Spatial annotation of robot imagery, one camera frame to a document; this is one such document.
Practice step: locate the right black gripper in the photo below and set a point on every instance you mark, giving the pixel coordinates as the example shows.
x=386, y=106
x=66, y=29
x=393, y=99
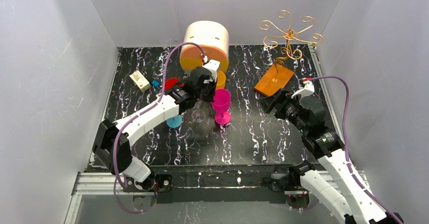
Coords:
x=272, y=102

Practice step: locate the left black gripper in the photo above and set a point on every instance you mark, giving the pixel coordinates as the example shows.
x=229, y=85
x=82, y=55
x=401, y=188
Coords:
x=204, y=90

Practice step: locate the yellow wine glass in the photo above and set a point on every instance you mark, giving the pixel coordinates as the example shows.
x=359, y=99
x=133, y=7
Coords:
x=221, y=80

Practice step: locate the magenta wine glass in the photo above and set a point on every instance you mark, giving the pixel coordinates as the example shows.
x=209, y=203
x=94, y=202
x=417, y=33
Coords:
x=221, y=104

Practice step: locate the red wine glass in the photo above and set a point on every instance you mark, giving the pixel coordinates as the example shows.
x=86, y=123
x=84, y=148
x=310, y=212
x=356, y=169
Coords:
x=170, y=83

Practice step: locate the clear wine glass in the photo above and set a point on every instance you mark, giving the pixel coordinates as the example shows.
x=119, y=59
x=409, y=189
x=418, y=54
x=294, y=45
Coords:
x=198, y=115

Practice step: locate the blue wine glass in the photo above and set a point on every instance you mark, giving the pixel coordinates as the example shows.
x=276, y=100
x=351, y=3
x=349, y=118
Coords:
x=175, y=121

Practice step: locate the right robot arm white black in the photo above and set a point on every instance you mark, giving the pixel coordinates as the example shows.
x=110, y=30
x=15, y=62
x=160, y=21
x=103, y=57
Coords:
x=351, y=201

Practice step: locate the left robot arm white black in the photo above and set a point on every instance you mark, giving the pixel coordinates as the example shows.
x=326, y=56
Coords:
x=114, y=140

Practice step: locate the wooden rack base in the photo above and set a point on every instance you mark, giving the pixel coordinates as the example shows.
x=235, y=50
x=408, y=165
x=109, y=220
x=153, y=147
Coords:
x=274, y=79

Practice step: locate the round pastel drawer cabinet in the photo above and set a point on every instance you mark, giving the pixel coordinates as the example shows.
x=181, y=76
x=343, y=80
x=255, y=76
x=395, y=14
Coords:
x=213, y=37

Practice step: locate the blue small cylinder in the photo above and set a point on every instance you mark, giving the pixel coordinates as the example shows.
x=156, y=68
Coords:
x=155, y=83

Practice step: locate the white red small box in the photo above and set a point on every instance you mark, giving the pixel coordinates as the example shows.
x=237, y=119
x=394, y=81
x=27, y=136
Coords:
x=140, y=81

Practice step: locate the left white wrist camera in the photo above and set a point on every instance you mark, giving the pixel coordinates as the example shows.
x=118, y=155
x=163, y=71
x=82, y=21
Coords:
x=213, y=66

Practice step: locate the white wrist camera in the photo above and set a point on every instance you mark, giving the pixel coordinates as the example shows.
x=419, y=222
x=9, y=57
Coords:
x=306, y=90
x=213, y=66

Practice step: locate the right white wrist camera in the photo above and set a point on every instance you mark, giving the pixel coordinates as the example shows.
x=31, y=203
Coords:
x=306, y=90

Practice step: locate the gold wire glass rack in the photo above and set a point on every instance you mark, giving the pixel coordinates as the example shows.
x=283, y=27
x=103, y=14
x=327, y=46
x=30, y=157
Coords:
x=289, y=35

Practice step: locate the black front mounting rail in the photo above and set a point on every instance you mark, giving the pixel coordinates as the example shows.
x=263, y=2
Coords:
x=222, y=183

